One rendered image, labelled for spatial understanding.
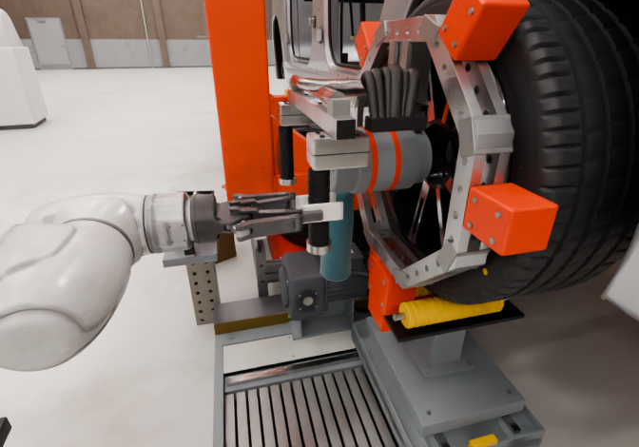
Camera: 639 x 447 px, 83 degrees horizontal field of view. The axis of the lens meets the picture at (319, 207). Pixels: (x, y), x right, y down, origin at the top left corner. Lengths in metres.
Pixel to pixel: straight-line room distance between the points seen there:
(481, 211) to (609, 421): 1.13
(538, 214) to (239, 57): 0.87
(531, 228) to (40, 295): 0.55
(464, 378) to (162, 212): 0.93
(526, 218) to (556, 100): 0.17
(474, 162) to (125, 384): 1.34
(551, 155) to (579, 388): 1.17
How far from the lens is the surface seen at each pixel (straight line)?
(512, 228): 0.53
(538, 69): 0.61
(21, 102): 6.49
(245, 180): 1.19
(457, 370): 1.19
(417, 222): 0.95
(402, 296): 0.93
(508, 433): 1.19
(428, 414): 1.08
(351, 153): 0.56
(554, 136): 0.59
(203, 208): 0.55
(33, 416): 1.60
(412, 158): 0.75
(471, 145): 0.57
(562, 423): 1.51
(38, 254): 0.44
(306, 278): 1.16
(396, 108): 0.55
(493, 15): 0.60
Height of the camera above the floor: 1.08
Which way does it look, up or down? 24 degrees down
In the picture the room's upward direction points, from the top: straight up
